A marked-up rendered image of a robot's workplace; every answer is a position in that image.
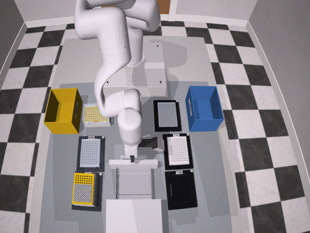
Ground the blue open-top bin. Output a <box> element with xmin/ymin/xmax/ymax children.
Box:
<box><xmin>185</xmin><ymin>86</ymin><xmax>224</xmax><ymax>132</ymax></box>

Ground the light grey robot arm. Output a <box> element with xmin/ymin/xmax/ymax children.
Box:
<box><xmin>74</xmin><ymin>0</ymin><xmax>165</xmax><ymax>152</ymax></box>

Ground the yellow open-top box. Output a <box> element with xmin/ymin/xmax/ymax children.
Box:
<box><xmin>43</xmin><ymin>88</ymin><xmax>83</xmax><ymax>134</ymax></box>

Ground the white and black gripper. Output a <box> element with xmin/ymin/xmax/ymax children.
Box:
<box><xmin>124</xmin><ymin>143</ymin><xmax>139</xmax><ymax>163</ymax></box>

